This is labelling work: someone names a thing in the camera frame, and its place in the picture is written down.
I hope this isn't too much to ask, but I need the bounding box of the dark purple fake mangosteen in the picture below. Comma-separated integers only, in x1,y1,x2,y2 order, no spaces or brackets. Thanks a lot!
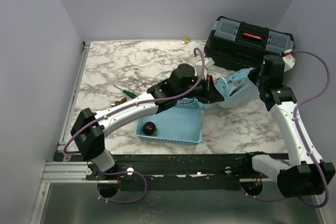
142,121,158,136

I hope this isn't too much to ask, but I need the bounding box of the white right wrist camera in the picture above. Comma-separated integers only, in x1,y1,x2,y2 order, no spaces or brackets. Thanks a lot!
281,49,296,72

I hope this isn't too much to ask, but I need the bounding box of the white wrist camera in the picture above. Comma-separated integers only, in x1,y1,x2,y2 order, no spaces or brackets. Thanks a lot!
281,49,296,72
194,57,215,71

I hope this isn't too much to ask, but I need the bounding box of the green fake fruit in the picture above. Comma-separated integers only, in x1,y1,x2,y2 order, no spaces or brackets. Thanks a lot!
229,87,242,97

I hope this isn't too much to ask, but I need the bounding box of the brown and silver small tool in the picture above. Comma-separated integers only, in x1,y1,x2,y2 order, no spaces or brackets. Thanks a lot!
110,97,127,108

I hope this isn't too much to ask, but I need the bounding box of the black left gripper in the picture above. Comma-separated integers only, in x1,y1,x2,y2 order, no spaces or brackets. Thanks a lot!
176,74,225,104

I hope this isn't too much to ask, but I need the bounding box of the aluminium left side rail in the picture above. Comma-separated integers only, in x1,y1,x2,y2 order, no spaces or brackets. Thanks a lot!
57,41,91,152

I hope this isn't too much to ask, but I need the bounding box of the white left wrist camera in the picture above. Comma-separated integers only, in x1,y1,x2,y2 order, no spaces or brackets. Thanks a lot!
194,57,215,71

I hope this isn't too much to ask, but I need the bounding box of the green handled screwdriver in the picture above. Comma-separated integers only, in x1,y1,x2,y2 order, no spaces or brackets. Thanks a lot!
114,85,137,99

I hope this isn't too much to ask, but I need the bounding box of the light blue plastic basket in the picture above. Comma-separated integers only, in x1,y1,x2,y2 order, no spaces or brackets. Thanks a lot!
134,99,204,145

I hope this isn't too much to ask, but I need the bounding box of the small yellow white tag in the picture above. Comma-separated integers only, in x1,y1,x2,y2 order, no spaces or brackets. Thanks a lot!
181,39,190,45

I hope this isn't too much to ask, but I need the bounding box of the black front mounting rail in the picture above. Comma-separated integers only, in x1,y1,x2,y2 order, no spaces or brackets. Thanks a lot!
52,153,289,191

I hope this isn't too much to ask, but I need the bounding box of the black plastic toolbox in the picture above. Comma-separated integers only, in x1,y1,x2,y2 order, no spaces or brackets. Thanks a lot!
204,16,294,71

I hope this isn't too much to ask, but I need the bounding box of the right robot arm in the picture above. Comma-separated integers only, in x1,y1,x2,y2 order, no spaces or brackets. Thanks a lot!
241,55,335,198

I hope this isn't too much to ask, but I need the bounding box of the light blue plastic bag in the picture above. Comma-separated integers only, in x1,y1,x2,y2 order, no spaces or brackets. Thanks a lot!
215,68,259,109

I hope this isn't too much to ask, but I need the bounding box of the aluminium extrusion bar left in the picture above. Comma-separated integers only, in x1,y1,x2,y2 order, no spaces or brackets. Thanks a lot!
41,162,92,184

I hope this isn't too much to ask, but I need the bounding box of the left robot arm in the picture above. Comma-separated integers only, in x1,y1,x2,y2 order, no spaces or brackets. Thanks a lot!
70,63,225,179

